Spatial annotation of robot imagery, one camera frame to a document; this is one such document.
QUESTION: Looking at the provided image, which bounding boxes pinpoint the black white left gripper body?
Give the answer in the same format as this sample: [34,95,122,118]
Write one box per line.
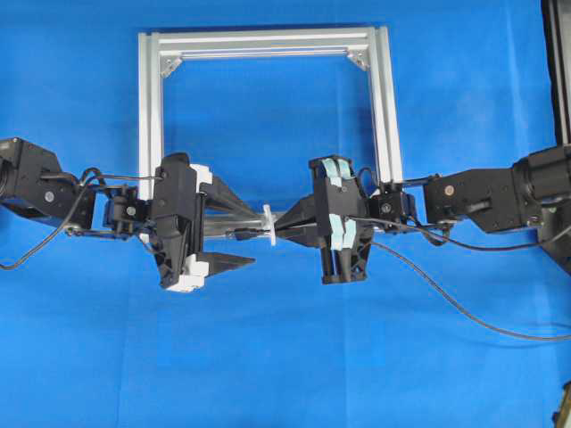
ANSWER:
[149,152,213,293]

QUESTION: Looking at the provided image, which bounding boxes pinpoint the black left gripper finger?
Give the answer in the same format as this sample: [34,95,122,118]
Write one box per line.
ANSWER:
[203,176,260,219]
[203,252,255,277]

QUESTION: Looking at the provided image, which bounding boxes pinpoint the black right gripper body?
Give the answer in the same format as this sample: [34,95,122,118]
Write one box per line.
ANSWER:
[309,155,374,284]

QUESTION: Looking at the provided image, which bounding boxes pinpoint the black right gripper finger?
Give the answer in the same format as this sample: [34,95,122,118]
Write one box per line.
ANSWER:
[275,194,316,230]
[276,226,320,248]

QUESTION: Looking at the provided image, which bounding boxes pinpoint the black USB cable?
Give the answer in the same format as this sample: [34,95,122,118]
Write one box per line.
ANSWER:
[226,227,571,343]

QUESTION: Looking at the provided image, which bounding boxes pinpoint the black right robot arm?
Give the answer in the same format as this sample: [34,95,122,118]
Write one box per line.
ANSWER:
[275,145,570,284]

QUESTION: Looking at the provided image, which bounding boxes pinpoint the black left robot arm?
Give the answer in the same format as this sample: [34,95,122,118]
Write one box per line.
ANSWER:
[1,137,265,292]

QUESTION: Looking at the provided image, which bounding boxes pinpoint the white zip tie loop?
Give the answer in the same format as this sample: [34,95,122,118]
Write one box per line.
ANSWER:
[262,204,277,246]

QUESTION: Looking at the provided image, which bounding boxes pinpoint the blue table cloth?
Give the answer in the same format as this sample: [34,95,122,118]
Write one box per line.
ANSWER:
[1,1,570,427]

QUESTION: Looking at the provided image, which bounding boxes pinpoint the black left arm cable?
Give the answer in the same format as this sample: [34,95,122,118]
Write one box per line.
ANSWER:
[0,167,164,271]

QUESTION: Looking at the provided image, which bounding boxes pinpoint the aluminium extrusion frame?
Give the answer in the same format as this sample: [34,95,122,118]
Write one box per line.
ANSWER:
[137,27,403,236]

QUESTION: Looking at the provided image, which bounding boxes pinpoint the black frame post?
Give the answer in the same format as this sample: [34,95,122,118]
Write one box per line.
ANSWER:
[542,0,570,146]

